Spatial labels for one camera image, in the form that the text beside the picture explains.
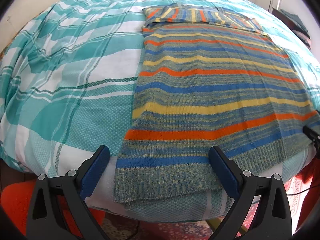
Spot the striped knit sweater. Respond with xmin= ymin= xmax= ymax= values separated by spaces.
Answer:
xmin=114 ymin=3 xmax=319 ymax=203

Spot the person's red clothing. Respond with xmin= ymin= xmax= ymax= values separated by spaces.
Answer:
xmin=1 ymin=147 xmax=319 ymax=239

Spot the pile of clothes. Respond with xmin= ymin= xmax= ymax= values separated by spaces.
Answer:
xmin=280 ymin=9 xmax=312 ymax=50

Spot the olive green stool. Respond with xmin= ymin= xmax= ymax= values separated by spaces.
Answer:
xmin=207 ymin=217 xmax=249 ymax=237

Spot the red patterned rug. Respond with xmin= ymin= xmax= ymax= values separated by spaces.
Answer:
xmin=102 ymin=177 xmax=310 ymax=240

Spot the dark wooden nightstand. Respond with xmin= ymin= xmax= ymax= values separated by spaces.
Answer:
xmin=272 ymin=8 xmax=295 ymax=34

